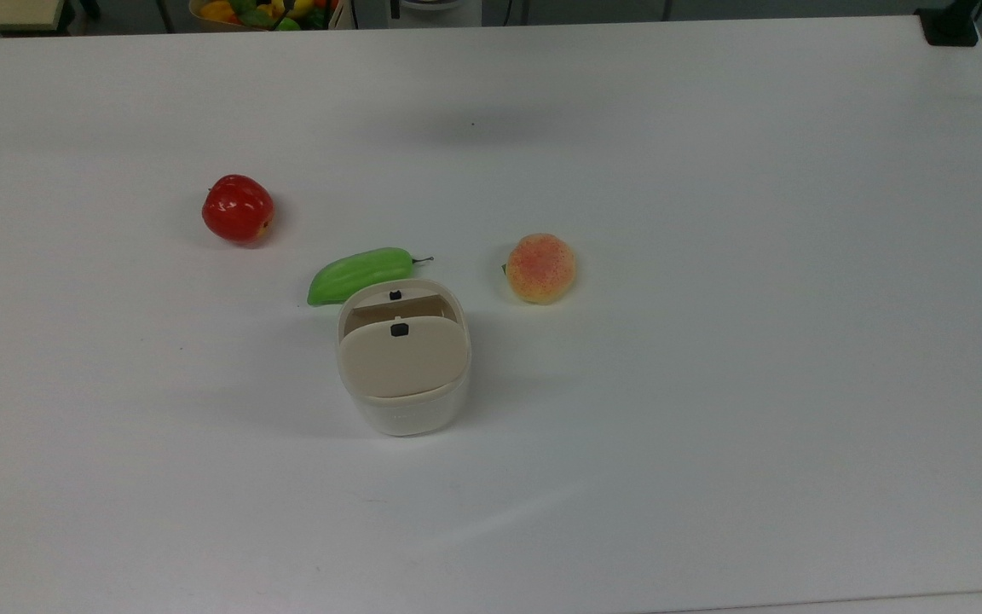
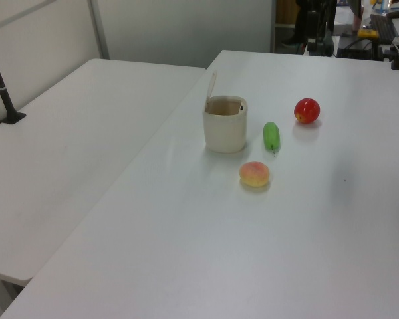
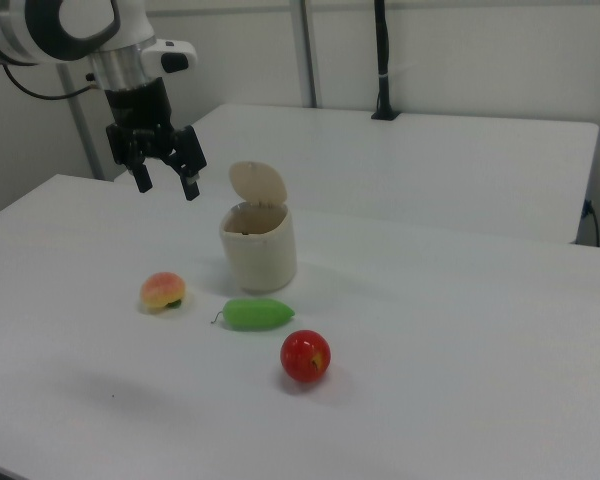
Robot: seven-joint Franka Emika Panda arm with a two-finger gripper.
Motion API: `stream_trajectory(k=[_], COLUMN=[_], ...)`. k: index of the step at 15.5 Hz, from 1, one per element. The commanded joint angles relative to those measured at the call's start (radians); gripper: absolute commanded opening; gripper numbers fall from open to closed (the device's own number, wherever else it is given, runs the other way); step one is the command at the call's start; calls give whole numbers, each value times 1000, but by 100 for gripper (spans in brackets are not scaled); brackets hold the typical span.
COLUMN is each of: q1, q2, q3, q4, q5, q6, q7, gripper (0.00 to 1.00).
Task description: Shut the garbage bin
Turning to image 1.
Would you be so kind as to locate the green toy cucumber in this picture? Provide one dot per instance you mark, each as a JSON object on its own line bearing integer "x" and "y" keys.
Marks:
{"x": 355, "y": 275}

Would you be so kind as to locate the black camera stand clamp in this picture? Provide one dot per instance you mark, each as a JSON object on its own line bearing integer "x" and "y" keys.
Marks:
{"x": 950, "y": 26}

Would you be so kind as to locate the beige bin lid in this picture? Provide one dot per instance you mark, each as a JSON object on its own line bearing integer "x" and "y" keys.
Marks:
{"x": 401, "y": 362}

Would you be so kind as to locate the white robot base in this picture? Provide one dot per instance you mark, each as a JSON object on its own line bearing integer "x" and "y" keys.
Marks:
{"x": 440, "y": 10}

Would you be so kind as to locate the red toy apple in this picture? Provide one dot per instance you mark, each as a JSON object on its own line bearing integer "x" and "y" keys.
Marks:
{"x": 237, "y": 209}

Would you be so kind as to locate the orange pink toy peach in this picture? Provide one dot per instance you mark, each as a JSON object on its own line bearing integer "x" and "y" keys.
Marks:
{"x": 540, "y": 269}

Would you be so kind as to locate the basket of toy fruit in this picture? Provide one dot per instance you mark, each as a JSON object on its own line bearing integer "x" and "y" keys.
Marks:
{"x": 261, "y": 12}

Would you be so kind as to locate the white small garbage bin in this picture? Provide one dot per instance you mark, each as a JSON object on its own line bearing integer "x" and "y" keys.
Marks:
{"x": 410, "y": 418}

